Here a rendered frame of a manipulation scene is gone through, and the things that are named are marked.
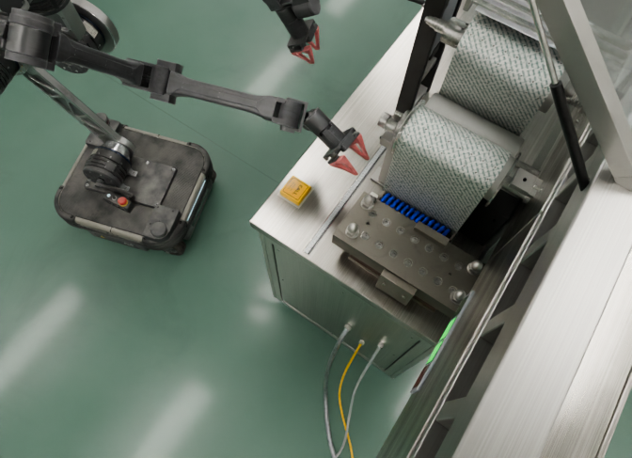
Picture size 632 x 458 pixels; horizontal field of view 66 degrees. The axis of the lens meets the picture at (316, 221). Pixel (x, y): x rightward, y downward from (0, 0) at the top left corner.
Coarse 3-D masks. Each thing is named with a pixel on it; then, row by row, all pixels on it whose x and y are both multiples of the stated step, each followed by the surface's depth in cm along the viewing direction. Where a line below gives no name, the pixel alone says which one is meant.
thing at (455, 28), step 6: (450, 18) 119; (456, 18) 120; (450, 24) 119; (456, 24) 118; (462, 24) 118; (468, 24) 119; (444, 30) 119; (450, 30) 119; (456, 30) 118; (462, 30) 118; (444, 36) 120; (450, 36) 119; (456, 36) 119; (462, 36) 118; (444, 42) 122; (450, 42) 120; (456, 42) 120
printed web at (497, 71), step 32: (480, 32) 113; (512, 32) 112; (480, 64) 115; (512, 64) 112; (544, 64) 109; (448, 96) 130; (480, 96) 123; (512, 96) 117; (544, 96) 112; (416, 128) 113; (448, 128) 113; (512, 128) 125; (416, 160) 118; (448, 160) 112; (480, 160) 110; (480, 192) 113
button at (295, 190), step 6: (294, 180) 150; (300, 180) 150; (288, 186) 149; (294, 186) 149; (300, 186) 149; (306, 186) 150; (282, 192) 149; (288, 192) 149; (294, 192) 149; (300, 192) 149; (306, 192) 149; (288, 198) 149; (294, 198) 148; (300, 198) 148
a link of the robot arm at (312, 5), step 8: (264, 0) 136; (272, 0) 135; (280, 0) 138; (288, 0) 136; (296, 0) 135; (304, 0) 134; (312, 0) 136; (272, 8) 138; (280, 8) 137; (296, 8) 137; (304, 8) 136; (312, 8) 136; (320, 8) 139; (296, 16) 139; (304, 16) 138
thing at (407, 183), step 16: (400, 160) 122; (400, 176) 127; (416, 176) 123; (400, 192) 134; (416, 192) 129; (432, 192) 124; (448, 192) 120; (416, 208) 136; (432, 208) 131; (448, 208) 126; (464, 208) 122; (448, 224) 132
